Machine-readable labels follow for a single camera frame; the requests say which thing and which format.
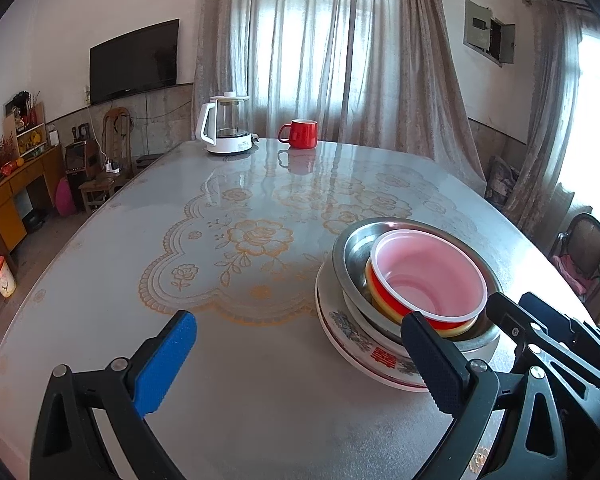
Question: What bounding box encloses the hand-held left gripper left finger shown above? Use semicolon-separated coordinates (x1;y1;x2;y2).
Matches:
30;310;198;480

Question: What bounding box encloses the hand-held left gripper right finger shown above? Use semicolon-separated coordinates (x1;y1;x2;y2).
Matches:
400;311;568;480

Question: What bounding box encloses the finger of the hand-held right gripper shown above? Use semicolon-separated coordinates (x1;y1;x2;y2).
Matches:
519;291;600;361
487;291;600;376

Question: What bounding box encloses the yellow plastic bowl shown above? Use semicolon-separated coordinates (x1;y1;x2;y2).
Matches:
364;255;481;338

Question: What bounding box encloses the white plate with rose print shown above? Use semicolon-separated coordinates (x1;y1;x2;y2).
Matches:
341;290;498;361

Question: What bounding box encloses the white plate with dragon print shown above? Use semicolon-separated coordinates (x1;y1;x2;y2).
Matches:
314;260;503;392

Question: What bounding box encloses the red plastic bowl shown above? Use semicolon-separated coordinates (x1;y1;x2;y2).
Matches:
369;229;489;323

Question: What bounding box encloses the stainless steel bowl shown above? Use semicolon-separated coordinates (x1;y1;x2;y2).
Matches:
332;216;503;356

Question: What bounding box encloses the pink cushion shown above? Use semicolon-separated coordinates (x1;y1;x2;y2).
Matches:
552;254;600;296

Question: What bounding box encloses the dark round-back armchair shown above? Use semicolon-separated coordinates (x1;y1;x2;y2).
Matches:
550;212;600;306

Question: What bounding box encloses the printed sack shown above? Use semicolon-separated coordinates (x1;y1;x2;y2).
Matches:
485;155;520;206

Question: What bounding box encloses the white red trash bin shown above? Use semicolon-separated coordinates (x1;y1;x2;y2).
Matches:
0;255;18;299

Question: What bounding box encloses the wooden chair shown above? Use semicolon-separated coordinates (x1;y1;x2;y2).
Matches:
79;106;136;213

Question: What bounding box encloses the pink bag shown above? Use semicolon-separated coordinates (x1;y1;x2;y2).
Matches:
55;178;77;217

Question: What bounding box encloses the narrow beige lace curtain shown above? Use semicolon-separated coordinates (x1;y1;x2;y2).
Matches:
505;0;588;243

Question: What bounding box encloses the yellow wooden desk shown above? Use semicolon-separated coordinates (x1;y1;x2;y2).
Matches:
0;144;66;253

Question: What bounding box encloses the dark speaker box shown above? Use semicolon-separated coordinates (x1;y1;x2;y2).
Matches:
64;140;88;188

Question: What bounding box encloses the white glass electric kettle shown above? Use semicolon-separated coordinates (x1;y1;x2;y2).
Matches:
196;91;259;156

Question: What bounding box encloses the small yellow display shelf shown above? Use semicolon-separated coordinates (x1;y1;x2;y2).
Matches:
14;122;48;158

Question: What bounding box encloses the red mug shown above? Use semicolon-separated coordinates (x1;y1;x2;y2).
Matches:
278;119;319;150

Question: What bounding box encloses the black flat television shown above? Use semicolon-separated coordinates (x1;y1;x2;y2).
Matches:
89;19;181;107

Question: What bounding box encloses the wide beige lace curtain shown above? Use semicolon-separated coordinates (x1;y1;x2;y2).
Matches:
192;0;486;196

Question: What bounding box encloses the curtain rod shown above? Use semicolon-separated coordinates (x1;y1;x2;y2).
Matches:
522;0;591;11

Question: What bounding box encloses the grey wall electrical box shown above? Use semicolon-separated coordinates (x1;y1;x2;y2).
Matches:
464;0;517;68

